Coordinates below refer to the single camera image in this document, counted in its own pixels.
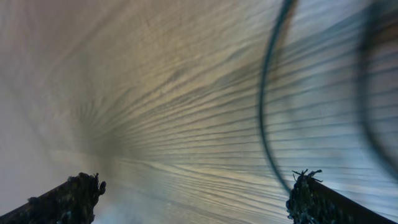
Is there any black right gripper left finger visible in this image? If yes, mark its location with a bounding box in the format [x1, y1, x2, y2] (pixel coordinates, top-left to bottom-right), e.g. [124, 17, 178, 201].
[1, 172, 106, 224]

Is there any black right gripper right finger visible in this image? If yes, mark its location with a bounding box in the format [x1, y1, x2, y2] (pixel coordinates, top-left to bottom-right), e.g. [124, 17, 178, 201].
[286, 170, 395, 224]

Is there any black USB charging cable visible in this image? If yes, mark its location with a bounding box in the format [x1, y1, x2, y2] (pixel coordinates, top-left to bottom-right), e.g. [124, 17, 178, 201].
[257, 0, 398, 194]

